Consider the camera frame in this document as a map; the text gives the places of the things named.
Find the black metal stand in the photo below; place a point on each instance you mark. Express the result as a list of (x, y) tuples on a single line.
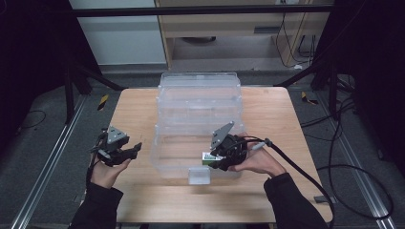
[(333, 95), (68, 95)]

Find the person's right hand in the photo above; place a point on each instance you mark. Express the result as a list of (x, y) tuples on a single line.
[(258, 162)]

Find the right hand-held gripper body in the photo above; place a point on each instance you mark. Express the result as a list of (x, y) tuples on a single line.
[(234, 149)]

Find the black horizontal frame bar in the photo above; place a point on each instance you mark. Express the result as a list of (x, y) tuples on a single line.
[(191, 11)]

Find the person's left hand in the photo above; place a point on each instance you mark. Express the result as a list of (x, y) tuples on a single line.
[(106, 175)]

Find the clear plastic storage box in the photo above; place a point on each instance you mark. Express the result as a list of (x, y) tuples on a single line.
[(199, 114)]

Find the beige wooden desk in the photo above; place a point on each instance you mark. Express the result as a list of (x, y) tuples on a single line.
[(223, 25)]

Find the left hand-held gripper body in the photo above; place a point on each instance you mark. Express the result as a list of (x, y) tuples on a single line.
[(114, 136)]

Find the green and white medicine box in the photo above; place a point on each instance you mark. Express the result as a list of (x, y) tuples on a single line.
[(208, 156)]

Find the grey flat bracket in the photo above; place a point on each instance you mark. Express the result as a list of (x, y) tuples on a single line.
[(79, 198), (324, 199)]

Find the aluminium floor rail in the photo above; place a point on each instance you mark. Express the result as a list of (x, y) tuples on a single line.
[(47, 165), (359, 178)]

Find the white power plug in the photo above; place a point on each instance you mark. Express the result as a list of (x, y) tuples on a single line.
[(297, 66)]

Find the white cabinet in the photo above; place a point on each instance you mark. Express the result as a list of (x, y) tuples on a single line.
[(121, 38)]

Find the yellow black tape strip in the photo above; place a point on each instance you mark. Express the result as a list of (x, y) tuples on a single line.
[(103, 102), (308, 99)]

